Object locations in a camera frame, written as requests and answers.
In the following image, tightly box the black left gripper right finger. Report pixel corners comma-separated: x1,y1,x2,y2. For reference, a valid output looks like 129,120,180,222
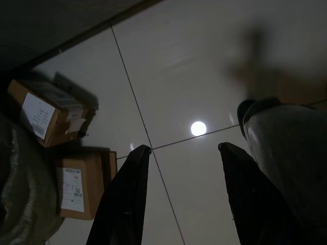
218,142,302,245

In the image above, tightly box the grey woven sack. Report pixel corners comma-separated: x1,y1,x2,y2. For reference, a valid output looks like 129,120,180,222
0,112,64,245

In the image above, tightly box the small plain cardboard box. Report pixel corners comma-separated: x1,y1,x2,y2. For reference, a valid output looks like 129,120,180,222
102,150,118,189

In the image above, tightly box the cardboard box with barcode label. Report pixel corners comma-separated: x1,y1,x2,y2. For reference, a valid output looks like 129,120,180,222
55,152,105,221

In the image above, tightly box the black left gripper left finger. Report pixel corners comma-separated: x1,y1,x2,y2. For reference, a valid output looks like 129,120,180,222
85,144,152,245

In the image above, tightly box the cardboard box with torn tape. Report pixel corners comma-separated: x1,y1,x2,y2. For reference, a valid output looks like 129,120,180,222
7,79,95,148

